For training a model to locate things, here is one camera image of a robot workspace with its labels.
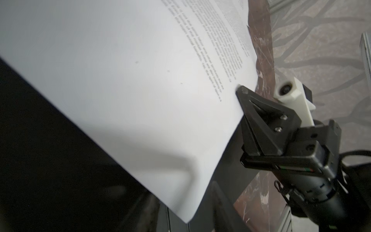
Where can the aluminium front rail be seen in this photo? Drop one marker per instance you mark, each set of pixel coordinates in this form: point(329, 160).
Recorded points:
point(285, 221)

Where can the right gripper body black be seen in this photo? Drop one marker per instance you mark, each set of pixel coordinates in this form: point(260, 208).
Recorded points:
point(306, 164)

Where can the printed paper sheet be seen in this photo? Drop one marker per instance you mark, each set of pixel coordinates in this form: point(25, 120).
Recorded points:
point(152, 83)

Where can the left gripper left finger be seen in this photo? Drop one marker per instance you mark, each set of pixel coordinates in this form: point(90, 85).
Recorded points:
point(142, 216)

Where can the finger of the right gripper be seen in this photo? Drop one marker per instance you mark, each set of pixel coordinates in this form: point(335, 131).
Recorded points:
point(267, 126)

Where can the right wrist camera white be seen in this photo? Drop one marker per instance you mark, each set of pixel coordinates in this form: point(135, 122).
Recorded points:
point(292, 93)

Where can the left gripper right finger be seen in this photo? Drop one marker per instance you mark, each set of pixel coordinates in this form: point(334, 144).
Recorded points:
point(225, 216)

